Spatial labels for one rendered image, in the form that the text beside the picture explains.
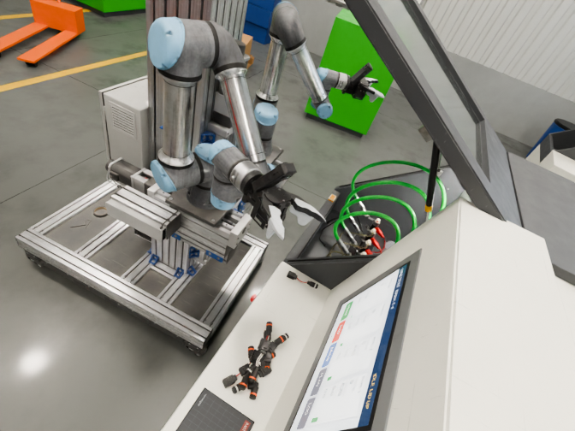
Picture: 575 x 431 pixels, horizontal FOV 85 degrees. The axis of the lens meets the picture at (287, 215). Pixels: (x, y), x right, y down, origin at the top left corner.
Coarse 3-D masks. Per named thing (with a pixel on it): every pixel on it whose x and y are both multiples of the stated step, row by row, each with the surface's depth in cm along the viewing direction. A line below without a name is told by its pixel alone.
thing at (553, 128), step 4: (556, 120) 549; (560, 120) 557; (564, 120) 565; (552, 124) 557; (556, 124) 545; (560, 124) 537; (564, 124) 539; (568, 124) 549; (572, 124) 559; (548, 128) 562; (552, 128) 552; (556, 128) 544; (560, 128) 538; (564, 128) 533; (568, 128) 529; (572, 128) 534; (548, 132) 558; (552, 132) 551; (556, 132) 544; (544, 136) 565; (540, 140) 573; (536, 144) 579; (532, 148) 589
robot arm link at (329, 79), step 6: (318, 72) 151; (324, 72) 151; (330, 72) 152; (336, 72) 153; (324, 78) 152; (330, 78) 152; (336, 78) 153; (324, 84) 154; (330, 84) 154; (336, 84) 154
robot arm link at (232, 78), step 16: (224, 32) 84; (224, 48) 84; (224, 64) 86; (240, 64) 88; (224, 80) 89; (240, 80) 89; (224, 96) 91; (240, 96) 89; (240, 112) 90; (240, 128) 91; (256, 128) 93; (240, 144) 93; (256, 144) 93; (256, 160) 93
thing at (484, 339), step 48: (432, 240) 76; (480, 240) 68; (528, 240) 74; (336, 288) 115; (432, 288) 61; (480, 288) 57; (528, 288) 61; (432, 336) 51; (480, 336) 49; (528, 336) 52; (288, 384) 89; (432, 384) 44; (480, 384) 43; (528, 384) 45
